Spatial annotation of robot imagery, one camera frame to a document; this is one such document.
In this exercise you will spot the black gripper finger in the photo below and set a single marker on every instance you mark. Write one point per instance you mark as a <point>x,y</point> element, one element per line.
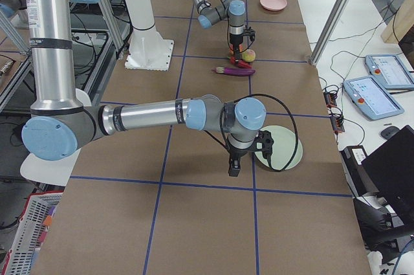
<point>237,54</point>
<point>234,167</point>

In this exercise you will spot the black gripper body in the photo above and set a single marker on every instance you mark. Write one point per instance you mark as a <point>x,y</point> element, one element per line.
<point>237,153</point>
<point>236,39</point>

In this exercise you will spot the red chili pepper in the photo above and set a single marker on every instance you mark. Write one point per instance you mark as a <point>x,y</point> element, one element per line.
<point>239,63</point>

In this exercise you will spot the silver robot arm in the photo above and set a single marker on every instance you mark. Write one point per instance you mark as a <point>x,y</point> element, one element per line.
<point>49,24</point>
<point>232,10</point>

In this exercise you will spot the green pink peach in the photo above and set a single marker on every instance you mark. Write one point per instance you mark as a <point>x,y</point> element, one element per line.
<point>248,56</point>

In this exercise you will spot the purple eggplant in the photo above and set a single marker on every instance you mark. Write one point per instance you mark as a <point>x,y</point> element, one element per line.
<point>231,71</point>

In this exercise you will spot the light green plate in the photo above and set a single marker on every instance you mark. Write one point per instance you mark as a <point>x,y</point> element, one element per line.
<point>283,148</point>

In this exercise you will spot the pink plate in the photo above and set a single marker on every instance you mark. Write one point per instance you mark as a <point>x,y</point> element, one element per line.
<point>273,5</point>

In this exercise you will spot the orange terminal block strip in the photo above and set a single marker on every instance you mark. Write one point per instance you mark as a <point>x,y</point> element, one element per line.
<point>335,113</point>

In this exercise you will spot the near teach pendant tablet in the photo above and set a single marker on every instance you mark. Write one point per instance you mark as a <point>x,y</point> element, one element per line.
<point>371,98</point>

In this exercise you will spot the teach pendant tablet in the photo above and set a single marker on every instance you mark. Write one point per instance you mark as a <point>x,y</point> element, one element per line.
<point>390,71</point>
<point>371,98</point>

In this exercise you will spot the far teach pendant tablet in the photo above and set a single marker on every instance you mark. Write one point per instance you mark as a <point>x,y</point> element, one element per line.
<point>390,71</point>

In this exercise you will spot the black computer mouse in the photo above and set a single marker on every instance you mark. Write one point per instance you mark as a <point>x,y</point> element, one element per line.
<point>389,131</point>

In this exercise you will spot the black laptop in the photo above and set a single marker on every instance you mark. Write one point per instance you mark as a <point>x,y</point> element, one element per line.
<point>390,167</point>

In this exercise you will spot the white perforated basket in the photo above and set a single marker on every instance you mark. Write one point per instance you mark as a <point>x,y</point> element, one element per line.
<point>32,229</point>

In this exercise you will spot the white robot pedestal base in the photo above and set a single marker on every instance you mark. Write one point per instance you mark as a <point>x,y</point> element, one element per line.
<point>147,49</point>

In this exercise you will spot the aluminium frame post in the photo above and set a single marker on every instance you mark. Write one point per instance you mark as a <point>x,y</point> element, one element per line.
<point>328,29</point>

